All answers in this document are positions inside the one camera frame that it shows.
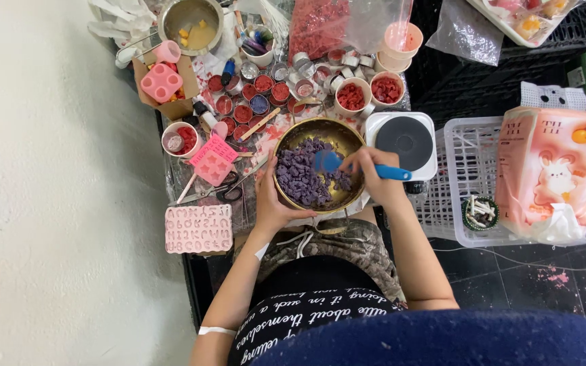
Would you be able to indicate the person's right hand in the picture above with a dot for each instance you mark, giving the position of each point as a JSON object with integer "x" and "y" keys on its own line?
{"x": 384, "y": 180}

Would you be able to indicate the white tray with candles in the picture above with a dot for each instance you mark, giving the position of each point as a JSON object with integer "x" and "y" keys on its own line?
{"x": 522, "y": 23}

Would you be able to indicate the white wrist bandage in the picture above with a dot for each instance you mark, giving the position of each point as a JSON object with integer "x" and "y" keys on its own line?
{"x": 261, "y": 252}

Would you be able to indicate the pink letter silicone mold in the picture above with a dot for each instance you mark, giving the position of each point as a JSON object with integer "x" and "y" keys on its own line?
{"x": 199, "y": 228}

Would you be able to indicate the clear plastic bag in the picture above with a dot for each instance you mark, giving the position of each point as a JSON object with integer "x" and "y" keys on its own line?
{"x": 458, "y": 30}

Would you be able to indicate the small pink measuring cup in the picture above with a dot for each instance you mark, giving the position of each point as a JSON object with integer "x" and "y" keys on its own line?
{"x": 169, "y": 51}

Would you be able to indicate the tin with blue wax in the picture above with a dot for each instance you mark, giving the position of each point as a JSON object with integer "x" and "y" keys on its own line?
{"x": 259, "y": 104}

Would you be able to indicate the white cup of red wax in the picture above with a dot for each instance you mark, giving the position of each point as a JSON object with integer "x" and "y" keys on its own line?
{"x": 387, "y": 90}
{"x": 351, "y": 96}

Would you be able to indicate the blue silicone spatula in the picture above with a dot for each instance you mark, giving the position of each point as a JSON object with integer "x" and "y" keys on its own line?
{"x": 394, "y": 173}

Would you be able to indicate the wooden stir stick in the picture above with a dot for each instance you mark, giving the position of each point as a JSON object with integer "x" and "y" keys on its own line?
{"x": 260, "y": 124}

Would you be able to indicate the group of empty metal tins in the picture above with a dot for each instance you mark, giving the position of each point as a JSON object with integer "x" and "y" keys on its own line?
{"x": 350, "y": 62}

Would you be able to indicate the dark blue garment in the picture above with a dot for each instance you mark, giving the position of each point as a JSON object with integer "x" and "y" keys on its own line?
{"x": 450, "y": 340}

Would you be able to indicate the black plastic crate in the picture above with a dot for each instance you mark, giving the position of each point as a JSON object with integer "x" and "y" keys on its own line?
{"x": 456, "y": 86}

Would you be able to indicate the pink paper cup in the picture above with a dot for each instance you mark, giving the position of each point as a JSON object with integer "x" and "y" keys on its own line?
{"x": 389, "y": 64}
{"x": 402, "y": 40}

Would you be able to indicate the green bowl with white sticks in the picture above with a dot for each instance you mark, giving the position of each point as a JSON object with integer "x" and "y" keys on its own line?
{"x": 480, "y": 213}

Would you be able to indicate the white spotted cloth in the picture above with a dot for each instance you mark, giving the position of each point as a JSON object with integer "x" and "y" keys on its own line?
{"x": 552, "y": 96}

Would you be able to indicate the group of red filled tins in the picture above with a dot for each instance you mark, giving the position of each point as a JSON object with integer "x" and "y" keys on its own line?
{"x": 243, "y": 114}

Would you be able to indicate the white plastic basket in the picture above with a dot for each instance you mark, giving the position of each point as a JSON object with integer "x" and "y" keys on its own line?
{"x": 471, "y": 162}

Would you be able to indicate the heap of white plastic gloves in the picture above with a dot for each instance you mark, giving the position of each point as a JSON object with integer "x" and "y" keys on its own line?
{"x": 120, "y": 23}

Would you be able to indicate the white dropper bottle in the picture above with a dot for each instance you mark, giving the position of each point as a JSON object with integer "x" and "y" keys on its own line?
{"x": 204, "y": 114}

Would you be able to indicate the brown cardboard box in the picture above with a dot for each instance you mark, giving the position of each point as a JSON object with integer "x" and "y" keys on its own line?
{"x": 171, "y": 109}

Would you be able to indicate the pink four cavity mold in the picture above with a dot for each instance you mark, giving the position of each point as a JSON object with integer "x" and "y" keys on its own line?
{"x": 161, "y": 83}

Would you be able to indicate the black printed shirt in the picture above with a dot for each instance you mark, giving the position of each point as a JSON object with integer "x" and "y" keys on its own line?
{"x": 313, "y": 305}

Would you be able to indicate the purple wax chunks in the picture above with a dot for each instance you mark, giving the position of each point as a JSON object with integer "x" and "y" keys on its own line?
{"x": 298, "y": 175}

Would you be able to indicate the pink tissue pack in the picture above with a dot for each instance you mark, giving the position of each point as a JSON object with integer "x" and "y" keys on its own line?
{"x": 547, "y": 167}

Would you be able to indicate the steel pot with yellow wax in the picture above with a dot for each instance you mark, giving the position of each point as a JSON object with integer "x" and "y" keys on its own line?
{"x": 191, "y": 23}

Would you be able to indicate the pink plastic stick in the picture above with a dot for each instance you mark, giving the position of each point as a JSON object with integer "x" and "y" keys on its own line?
{"x": 187, "y": 188}

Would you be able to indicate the blue dye bottle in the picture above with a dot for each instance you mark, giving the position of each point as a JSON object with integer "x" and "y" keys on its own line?
{"x": 228, "y": 71}

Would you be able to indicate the gold metal bowl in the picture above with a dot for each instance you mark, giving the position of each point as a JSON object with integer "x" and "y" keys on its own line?
{"x": 341, "y": 133}

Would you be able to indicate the pink star silicone mold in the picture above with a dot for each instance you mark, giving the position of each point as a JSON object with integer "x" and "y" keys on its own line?
{"x": 213, "y": 169}

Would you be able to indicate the pink grid silicone mold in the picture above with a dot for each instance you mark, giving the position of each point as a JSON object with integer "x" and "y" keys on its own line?
{"x": 215, "y": 146}

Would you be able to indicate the person's left hand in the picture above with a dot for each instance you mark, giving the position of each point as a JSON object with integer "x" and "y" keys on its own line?
{"x": 270, "y": 203}

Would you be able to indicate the white cup with tin inside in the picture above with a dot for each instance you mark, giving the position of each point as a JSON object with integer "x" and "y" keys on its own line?
{"x": 183, "y": 140}

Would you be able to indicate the white cup with pens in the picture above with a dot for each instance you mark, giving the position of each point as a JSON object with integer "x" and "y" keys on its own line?
{"x": 260, "y": 53}

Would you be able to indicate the camouflage shorts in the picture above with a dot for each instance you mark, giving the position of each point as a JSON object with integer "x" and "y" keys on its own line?
{"x": 354, "y": 254}

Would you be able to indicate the white electric hot plate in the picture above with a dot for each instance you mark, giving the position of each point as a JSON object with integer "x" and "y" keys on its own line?
{"x": 406, "y": 140}

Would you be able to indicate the plastic bag of red wax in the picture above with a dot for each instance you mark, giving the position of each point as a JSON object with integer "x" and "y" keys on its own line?
{"x": 318, "y": 25}

